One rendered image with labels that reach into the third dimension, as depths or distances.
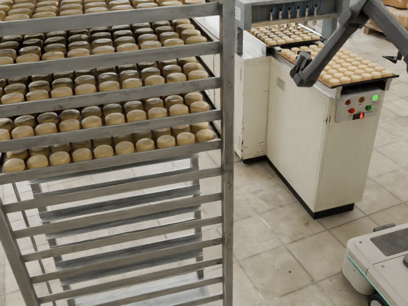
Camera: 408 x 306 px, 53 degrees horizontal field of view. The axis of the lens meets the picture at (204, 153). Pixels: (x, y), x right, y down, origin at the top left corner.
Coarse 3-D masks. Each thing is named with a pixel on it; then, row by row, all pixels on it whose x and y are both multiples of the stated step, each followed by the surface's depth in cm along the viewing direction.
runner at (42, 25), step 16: (64, 16) 87; (80, 16) 88; (96, 16) 89; (112, 16) 89; (128, 16) 90; (144, 16) 91; (160, 16) 92; (176, 16) 93; (192, 16) 94; (0, 32) 85; (16, 32) 86; (32, 32) 87
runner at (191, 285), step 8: (200, 280) 140; (208, 280) 141; (216, 280) 142; (168, 288) 137; (176, 288) 138; (184, 288) 139; (192, 288) 141; (128, 296) 138; (136, 296) 135; (144, 296) 136; (152, 296) 137; (96, 304) 133; (104, 304) 134; (112, 304) 135; (120, 304) 135
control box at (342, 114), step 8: (344, 96) 209; (352, 96) 208; (360, 96) 209; (368, 96) 211; (344, 104) 209; (352, 104) 211; (360, 104) 212; (368, 104) 214; (376, 104) 216; (336, 112) 213; (344, 112) 212; (360, 112) 215; (368, 112) 216; (376, 112) 218; (336, 120) 214; (344, 120) 214
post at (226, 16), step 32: (224, 0) 91; (224, 32) 94; (224, 64) 98; (224, 96) 103; (224, 128) 108; (224, 160) 113; (224, 192) 119; (224, 224) 125; (224, 256) 132; (224, 288) 141
